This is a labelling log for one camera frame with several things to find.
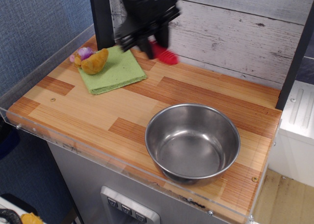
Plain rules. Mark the black vertical post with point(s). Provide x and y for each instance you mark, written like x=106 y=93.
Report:
x=297 y=60
x=101 y=13

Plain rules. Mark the clear acrylic table guard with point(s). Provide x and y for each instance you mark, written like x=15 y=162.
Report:
x=53 y=103

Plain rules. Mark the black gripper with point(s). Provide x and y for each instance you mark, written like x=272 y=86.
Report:
x=146 y=18

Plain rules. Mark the grey toy fridge cabinet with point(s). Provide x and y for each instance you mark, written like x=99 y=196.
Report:
x=86 y=170

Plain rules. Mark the black vertical post left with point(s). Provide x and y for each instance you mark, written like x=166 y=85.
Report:
x=101 y=13

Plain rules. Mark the grey dispenser button panel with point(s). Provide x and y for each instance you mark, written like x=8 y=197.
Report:
x=123 y=210

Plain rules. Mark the silver metal bowl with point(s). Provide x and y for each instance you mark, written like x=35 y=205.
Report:
x=192 y=144

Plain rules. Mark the yellow plush object bottom left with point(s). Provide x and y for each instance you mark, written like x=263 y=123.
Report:
x=30 y=218

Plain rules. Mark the red handled metal fork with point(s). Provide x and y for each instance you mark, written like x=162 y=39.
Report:
x=163 y=54

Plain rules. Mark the black vertical post right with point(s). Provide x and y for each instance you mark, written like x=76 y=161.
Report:
x=297 y=60

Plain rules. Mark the white ribbed counter block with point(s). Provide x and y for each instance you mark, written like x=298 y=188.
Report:
x=298 y=115

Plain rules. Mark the green folded cloth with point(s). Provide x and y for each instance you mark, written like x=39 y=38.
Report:
x=121 y=69

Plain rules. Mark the brown plush toy with flower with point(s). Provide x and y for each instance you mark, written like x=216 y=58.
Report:
x=89 y=61

